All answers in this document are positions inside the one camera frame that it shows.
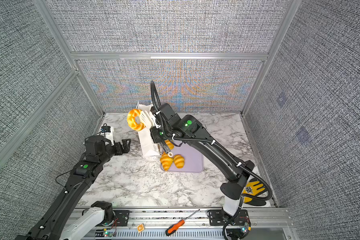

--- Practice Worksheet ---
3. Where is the white printed paper bag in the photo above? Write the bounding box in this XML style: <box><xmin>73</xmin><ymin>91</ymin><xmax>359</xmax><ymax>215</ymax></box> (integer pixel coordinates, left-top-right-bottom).
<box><xmin>137</xmin><ymin>103</ymin><xmax>160</xmax><ymax>157</ymax></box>

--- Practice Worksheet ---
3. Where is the small round striped roll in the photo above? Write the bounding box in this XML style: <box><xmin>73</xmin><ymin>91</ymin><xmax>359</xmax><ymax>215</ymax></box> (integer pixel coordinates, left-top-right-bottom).
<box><xmin>165</xmin><ymin>140</ymin><xmax>175</xmax><ymax>150</ymax></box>

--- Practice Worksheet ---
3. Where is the long striped croissant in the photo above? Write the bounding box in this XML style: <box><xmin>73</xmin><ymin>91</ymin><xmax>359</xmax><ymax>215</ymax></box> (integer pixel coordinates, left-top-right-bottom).
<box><xmin>160</xmin><ymin>152</ymin><xmax>174</xmax><ymax>171</ymax></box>

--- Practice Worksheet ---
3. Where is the ring shaped bread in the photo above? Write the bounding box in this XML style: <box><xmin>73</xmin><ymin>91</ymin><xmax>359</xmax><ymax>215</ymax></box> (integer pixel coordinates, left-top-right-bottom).
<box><xmin>127</xmin><ymin>109</ymin><xmax>145</xmax><ymax>132</ymax></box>

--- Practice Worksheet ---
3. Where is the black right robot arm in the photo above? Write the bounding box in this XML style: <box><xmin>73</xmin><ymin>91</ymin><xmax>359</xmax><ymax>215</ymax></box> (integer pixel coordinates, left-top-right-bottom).
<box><xmin>150</xmin><ymin>81</ymin><xmax>273</xmax><ymax>216</ymax></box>

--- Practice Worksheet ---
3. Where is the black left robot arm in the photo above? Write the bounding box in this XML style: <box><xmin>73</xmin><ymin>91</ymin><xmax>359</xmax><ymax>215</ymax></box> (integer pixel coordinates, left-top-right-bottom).
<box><xmin>16</xmin><ymin>135</ymin><xmax>131</xmax><ymax>240</ymax></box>

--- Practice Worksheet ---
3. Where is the lilac plastic tray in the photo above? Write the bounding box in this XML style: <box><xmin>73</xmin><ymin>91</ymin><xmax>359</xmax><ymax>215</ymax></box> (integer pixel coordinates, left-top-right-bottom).
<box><xmin>160</xmin><ymin>144</ymin><xmax>204</xmax><ymax>173</ymax></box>

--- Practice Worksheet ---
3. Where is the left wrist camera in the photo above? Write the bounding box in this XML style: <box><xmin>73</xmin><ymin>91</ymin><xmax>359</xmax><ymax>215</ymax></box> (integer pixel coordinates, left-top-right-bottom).
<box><xmin>101</xmin><ymin>124</ymin><xmax>114</xmax><ymax>146</ymax></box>

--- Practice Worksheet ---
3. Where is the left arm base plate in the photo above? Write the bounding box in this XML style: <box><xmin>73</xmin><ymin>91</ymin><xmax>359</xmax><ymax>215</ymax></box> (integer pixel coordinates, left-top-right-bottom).
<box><xmin>97</xmin><ymin>210</ymin><xmax>131</xmax><ymax>228</ymax></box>

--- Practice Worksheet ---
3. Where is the orange handled screwdriver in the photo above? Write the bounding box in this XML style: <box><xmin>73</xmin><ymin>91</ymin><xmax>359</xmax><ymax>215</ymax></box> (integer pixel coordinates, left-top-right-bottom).
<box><xmin>165</xmin><ymin>209</ymin><xmax>200</xmax><ymax>237</ymax></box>

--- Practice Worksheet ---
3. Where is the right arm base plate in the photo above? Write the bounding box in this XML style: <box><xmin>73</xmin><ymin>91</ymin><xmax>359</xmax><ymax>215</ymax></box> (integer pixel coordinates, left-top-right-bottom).
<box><xmin>207</xmin><ymin>209</ymin><xmax>252</xmax><ymax>227</ymax></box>

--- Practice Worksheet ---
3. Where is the aluminium front rail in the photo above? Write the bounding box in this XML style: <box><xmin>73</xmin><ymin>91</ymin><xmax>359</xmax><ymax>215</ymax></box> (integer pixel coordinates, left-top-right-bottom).
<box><xmin>66</xmin><ymin>207</ymin><xmax>299</xmax><ymax>240</ymax></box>

